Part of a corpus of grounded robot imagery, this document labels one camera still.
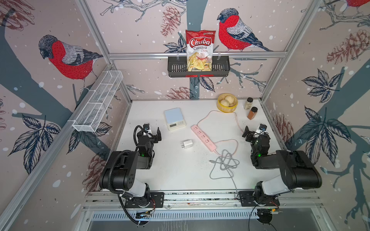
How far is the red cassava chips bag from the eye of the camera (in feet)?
2.81

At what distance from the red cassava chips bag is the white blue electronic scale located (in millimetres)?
403

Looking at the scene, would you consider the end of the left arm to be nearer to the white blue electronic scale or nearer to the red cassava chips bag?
the white blue electronic scale

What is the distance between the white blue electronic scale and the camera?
1055 millimetres
